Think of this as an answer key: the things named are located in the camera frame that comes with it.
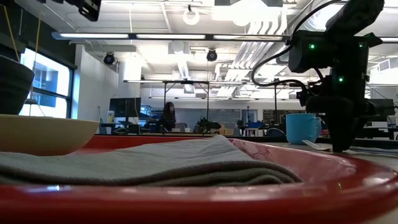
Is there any LED light bar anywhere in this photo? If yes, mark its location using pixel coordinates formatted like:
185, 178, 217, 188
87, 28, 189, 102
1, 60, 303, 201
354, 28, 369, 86
51, 30, 398, 44

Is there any white ring lamp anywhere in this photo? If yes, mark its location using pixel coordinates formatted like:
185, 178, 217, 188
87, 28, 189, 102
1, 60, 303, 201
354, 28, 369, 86
182, 6, 201, 26

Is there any grey cloth napkin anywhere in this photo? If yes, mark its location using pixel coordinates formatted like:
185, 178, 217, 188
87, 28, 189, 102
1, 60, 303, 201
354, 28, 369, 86
0, 134, 303, 188

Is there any black computer monitor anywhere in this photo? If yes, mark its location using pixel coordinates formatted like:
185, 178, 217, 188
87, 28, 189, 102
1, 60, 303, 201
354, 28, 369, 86
368, 98, 396, 123
109, 97, 142, 116

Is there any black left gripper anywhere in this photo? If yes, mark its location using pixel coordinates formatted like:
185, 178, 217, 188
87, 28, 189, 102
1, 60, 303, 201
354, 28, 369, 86
63, 0, 103, 22

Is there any person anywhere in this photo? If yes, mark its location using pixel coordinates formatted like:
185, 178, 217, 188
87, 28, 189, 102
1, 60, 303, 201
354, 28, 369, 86
158, 101, 177, 133

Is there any beige plate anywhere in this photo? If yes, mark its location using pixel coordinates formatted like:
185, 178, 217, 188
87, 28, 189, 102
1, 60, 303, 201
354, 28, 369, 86
0, 113, 100, 157

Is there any black bowl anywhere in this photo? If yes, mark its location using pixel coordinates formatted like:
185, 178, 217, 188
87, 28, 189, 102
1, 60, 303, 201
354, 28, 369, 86
0, 54, 36, 116

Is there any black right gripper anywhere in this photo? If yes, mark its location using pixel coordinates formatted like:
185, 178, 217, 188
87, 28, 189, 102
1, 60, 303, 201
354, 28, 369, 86
306, 67, 386, 153

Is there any blue mug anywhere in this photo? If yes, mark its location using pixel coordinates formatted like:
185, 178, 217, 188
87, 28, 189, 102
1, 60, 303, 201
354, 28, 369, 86
285, 113, 322, 146

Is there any red plastic tray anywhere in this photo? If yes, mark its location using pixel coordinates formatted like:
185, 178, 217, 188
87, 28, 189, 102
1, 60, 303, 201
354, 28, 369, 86
0, 134, 398, 224

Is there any silver fork teal handle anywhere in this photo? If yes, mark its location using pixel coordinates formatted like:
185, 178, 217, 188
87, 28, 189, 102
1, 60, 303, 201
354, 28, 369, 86
300, 139, 398, 158

